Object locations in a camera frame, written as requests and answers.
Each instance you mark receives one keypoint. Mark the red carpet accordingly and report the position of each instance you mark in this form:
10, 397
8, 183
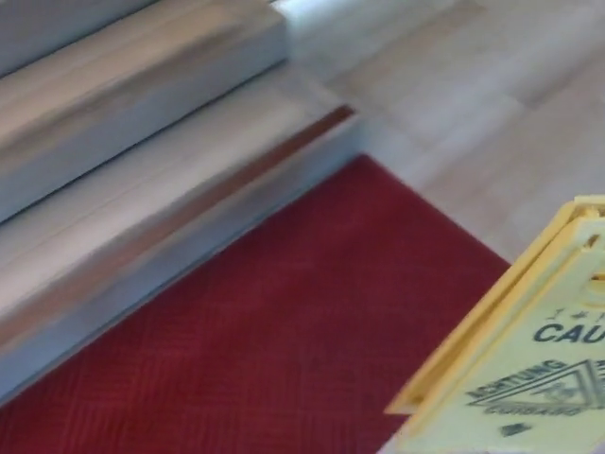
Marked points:
283, 331

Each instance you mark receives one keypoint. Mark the grey wooden staircase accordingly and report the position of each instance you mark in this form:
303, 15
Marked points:
118, 142

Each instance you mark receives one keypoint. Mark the yellow folding caution sign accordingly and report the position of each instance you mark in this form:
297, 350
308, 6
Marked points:
510, 359

